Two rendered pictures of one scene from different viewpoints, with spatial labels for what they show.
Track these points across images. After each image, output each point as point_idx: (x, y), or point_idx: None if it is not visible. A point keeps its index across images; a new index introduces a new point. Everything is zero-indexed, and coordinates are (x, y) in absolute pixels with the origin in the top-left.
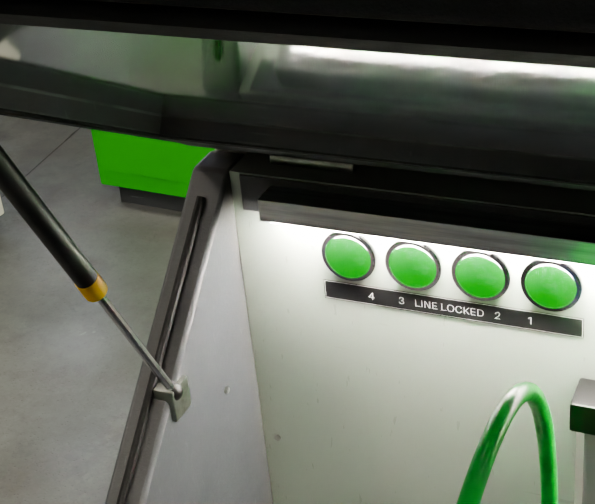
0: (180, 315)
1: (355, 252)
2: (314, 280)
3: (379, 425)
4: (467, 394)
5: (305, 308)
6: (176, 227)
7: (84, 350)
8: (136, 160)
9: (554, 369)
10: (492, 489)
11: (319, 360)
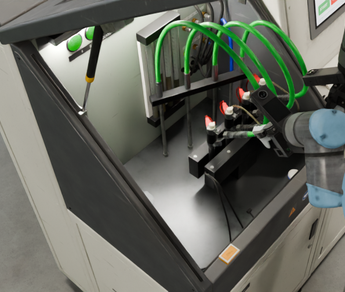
0: (63, 91)
1: (78, 38)
2: (65, 59)
3: (91, 94)
4: (111, 62)
5: (64, 72)
6: None
7: None
8: None
9: (129, 35)
10: (122, 87)
11: (71, 87)
